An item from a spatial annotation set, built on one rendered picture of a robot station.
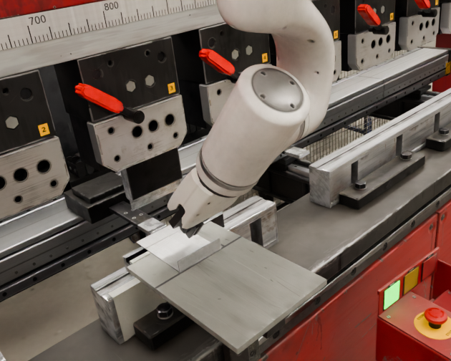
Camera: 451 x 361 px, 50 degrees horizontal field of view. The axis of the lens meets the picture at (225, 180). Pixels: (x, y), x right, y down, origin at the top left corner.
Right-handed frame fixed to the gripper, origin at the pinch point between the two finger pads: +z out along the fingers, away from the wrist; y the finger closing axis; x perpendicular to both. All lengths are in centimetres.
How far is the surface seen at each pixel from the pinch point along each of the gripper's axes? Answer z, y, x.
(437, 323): 3.5, -31.3, 36.9
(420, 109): 14, -89, -1
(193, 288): 1.4, 5.1, 8.5
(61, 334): 161, -6, -26
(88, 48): -18.7, 8.0, -21.9
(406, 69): 27, -121, -19
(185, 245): 7.5, -1.0, 0.9
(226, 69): -15.9, -11.3, -14.3
